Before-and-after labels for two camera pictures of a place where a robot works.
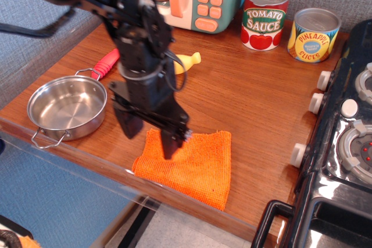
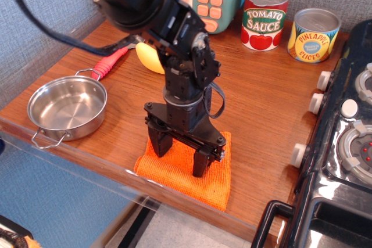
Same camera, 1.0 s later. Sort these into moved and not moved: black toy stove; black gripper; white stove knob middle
Moved: black gripper
Not moved: black toy stove; white stove knob middle
